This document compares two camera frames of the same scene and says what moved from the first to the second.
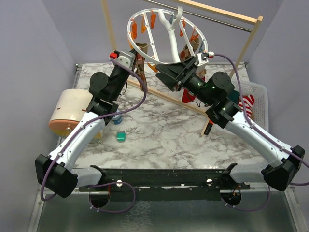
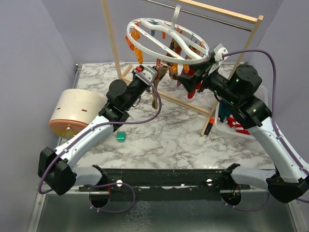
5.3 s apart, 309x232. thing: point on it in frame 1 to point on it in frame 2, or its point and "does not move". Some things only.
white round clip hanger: (172, 24) to (197, 58)
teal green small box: (120, 136) does not move
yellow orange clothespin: (153, 67) to (139, 54)
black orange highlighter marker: (208, 127) does not move
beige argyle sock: (185, 52) to (175, 47)
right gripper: (186, 69) to (207, 71)
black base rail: (165, 184) does not move
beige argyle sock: (139, 63) to (160, 72)
